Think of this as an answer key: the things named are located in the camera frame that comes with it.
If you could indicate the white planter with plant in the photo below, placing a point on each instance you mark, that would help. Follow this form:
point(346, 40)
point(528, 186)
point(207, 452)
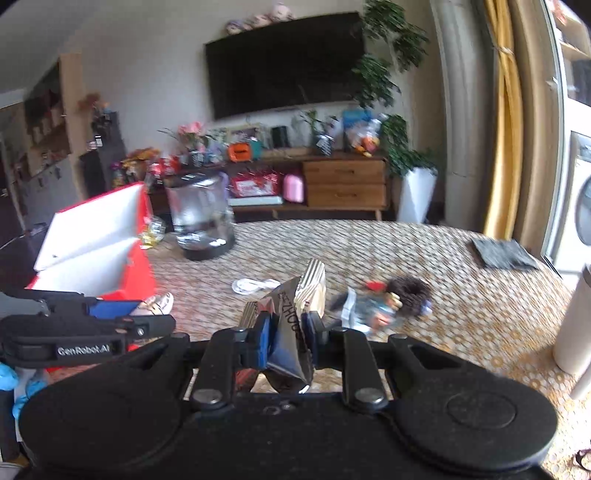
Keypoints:
point(417, 170)

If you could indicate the yellow curtain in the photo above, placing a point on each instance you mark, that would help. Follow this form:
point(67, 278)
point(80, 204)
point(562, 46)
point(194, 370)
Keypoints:
point(508, 160)

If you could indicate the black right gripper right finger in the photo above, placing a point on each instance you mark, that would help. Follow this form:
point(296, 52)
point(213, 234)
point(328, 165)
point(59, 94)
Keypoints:
point(349, 352)

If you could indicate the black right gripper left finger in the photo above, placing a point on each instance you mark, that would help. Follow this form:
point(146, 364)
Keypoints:
point(228, 352)

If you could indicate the black cabinet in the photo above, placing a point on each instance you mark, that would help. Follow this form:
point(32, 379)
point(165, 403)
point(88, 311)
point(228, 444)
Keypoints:
point(96, 163)

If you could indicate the dark grey cloth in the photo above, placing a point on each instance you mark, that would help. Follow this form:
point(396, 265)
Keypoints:
point(504, 255)

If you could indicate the pink bag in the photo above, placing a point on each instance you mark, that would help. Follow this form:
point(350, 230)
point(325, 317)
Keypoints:
point(293, 188)

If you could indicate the picture frame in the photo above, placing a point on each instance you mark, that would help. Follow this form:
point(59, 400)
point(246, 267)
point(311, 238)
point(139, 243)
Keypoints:
point(250, 132)

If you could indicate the wooden tv sideboard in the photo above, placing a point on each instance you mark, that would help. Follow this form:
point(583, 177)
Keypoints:
point(341, 183)

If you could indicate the silver foil snack packet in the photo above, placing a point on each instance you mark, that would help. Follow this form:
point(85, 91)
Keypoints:
point(289, 368)

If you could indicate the glass kettle black lid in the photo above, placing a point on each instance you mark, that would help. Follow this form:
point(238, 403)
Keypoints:
point(203, 222)

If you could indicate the red white cardboard box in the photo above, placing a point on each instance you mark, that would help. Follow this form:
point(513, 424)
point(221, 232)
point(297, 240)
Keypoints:
point(93, 248)

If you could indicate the white tumbler cup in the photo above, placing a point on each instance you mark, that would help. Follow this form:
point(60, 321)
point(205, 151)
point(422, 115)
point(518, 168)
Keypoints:
point(571, 351)

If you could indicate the black wall television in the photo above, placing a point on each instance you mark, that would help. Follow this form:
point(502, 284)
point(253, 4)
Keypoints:
point(304, 61)

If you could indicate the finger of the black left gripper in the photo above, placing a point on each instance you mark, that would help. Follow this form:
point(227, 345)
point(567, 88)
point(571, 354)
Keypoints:
point(143, 327)
point(107, 309)

